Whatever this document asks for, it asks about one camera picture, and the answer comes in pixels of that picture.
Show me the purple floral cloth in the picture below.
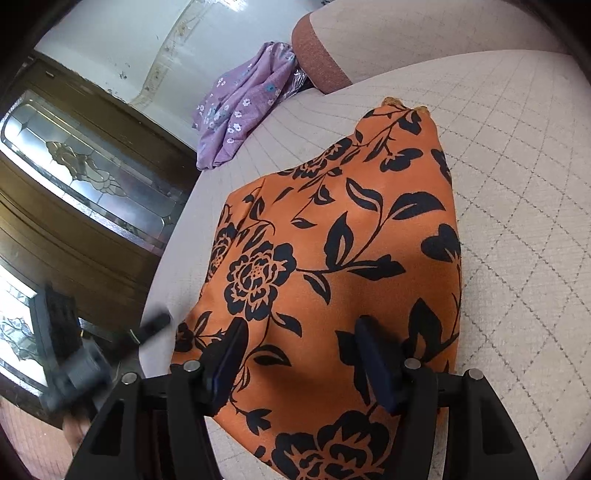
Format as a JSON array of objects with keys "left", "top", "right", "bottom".
[{"left": 191, "top": 41, "right": 309, "bottom": 171}]

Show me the orange black floral garment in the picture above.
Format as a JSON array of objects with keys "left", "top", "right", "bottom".
[{"left": 172, "top": 96, "right": 463, "bottom": 480}]

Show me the pink bolster with brown band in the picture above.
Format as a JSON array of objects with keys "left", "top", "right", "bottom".
[{"left": 292, "top": 0, "right": 570, "bottom": 96}]

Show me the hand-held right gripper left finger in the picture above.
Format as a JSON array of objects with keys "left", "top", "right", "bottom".
[{"left": 65, "top": 318, "right": 250, "bottom": 480}]

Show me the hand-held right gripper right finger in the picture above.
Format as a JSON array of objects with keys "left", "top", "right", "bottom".
[{"left": 353, "top": 316, "right": 539, "bottom": 480}]

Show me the wooden door with glass panes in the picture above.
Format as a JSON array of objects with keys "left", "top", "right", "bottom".
[{"left": 0, "top": 50, "right": 200, "bottom": 418}]

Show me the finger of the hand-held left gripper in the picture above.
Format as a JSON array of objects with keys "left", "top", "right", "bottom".
[{"left": 130, "top": 312, "right": 172, "bottom": 346}]

